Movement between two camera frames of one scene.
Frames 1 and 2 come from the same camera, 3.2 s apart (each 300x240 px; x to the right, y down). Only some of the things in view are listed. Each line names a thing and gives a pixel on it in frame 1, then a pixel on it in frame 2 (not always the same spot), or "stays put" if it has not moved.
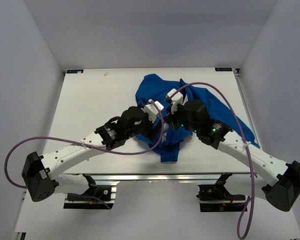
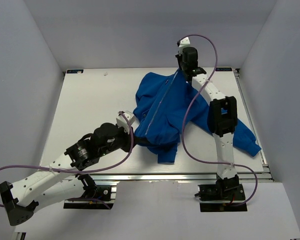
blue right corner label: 223,69 stays put
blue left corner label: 74,71 stays put
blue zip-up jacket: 164,100 stays put
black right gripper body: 179,118 to 183,65
